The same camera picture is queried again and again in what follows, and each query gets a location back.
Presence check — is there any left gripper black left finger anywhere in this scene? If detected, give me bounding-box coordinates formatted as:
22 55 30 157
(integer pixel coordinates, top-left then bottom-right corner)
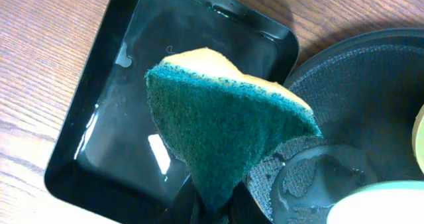
158 176 199 224

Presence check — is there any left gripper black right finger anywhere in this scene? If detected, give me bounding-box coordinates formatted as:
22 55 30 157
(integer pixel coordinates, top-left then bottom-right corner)
229 182 272 224

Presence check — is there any green yellow sponge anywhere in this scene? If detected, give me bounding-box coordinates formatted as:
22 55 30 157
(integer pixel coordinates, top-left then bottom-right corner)
146 48 322 211

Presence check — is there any yellow plate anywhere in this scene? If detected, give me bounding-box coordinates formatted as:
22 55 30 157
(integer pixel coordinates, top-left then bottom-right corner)
411 105 424 173

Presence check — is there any rectangular black tray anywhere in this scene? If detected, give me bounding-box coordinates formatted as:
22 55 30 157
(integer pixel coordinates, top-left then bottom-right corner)
44 0 299 223

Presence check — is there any round black tray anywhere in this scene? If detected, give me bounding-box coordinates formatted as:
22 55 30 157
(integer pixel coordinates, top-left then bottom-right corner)
247 28 423 223

